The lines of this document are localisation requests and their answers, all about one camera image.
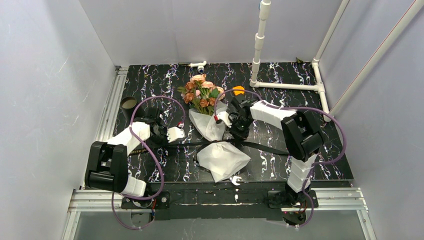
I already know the black ribbon gold lettering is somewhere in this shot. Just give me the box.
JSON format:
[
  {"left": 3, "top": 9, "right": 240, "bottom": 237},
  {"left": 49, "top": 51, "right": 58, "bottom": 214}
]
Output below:
[{"left": 127, "top": 139, "right": 291, "bottom": 157}]

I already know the black cylindrical vase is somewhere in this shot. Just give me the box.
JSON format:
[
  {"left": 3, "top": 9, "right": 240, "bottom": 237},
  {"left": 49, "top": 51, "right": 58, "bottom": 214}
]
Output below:
[{"left": 119, "top": 96, "right": 145, "bottom": 124}]

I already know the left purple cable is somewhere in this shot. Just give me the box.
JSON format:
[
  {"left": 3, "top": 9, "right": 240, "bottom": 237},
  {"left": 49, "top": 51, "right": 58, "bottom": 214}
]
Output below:
[{"left": 111, "top": 95, "right": 187, "bottom": 231}]

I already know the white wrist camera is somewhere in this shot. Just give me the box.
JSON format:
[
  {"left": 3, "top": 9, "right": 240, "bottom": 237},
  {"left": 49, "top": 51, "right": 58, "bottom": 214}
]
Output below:
[
  {"left": 166, "top": 122, "right": 186, "bottom": 143},
  {"left": 213, "top": 111, "right": 232, "bottom": 128}
]

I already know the small white pipe fitting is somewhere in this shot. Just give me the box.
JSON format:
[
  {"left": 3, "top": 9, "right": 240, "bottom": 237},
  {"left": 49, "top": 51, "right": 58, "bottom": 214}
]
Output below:
[{"left": 177, "top": 61, "right": 207, "bottom": 74}]

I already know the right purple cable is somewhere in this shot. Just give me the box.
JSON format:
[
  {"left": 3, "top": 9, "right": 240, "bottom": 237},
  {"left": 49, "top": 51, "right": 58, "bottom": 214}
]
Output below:
[{"left": 213, "top": 88, "right": 349, "bottom": 229}]

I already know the orange round object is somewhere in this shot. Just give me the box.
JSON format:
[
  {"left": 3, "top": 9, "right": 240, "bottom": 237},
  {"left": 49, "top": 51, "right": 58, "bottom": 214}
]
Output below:
[{"left": 232, "top": 85, "right": 245, "bottom": 96}]

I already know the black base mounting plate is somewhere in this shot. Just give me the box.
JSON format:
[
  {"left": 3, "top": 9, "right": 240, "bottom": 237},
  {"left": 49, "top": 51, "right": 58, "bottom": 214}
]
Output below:
[{"left": 121, "top": 181, "right": 319, "bottom": 221}]

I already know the white pvc pipe frame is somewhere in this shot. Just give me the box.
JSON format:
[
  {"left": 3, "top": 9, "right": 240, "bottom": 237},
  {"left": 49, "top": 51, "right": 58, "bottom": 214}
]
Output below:
[{"left": 249, "top": 0, "right": 424, "bottom": 117}]

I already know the purple cable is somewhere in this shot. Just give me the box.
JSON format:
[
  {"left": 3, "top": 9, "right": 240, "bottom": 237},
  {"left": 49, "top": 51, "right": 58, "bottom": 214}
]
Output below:
[
  {"left": 111, "top": 95, "right": 187, "bottom": 231},
  {"left": 213, "top": 88, "right": 349, "bottom": 229}
]

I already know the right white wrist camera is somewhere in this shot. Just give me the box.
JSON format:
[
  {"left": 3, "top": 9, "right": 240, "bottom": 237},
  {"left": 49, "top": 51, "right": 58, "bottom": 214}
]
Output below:
[{"left": 213, "top": 111, "right": 232, "bottom": 128}]

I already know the white wrapping paper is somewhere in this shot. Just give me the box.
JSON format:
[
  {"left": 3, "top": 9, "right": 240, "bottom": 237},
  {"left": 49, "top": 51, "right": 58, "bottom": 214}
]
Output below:
[{"left": 188, "top": 108, "right": 251, "bottom": 183}]

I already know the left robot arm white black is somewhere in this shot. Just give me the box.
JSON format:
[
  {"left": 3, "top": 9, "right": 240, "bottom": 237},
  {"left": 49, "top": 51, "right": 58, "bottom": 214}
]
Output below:
[{"left": 84, "top": 107, "right": 168, "bottom": 197}]

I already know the pink orange flower bunch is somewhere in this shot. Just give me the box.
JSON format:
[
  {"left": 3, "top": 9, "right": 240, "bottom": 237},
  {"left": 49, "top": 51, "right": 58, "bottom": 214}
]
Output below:
[{"left": 177, "top": 73, "right": 225, "bottom": 116}]

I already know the aluminium frame rail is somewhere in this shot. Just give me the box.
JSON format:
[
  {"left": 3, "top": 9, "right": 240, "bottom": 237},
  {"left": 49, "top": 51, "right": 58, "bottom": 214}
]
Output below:
[{"left": 64, "top": 62, "right": 374, "bottom": 240}]

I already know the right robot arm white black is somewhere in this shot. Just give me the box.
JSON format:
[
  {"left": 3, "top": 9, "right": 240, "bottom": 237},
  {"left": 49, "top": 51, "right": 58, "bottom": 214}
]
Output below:
[{"left": 229, "top": 94, "right": 324, "bottom": 208}]

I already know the silver open-end wrench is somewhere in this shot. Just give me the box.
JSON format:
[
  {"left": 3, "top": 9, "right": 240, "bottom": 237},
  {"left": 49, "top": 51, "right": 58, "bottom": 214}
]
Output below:
[{"left": 229, "top": 175, "right": 243, "bottom": 186}]

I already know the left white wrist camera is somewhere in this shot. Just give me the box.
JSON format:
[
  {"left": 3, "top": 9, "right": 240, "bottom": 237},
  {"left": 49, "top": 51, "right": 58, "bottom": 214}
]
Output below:
[{"left": 166, "top": 122, "right": 186, "bottom": 143}]

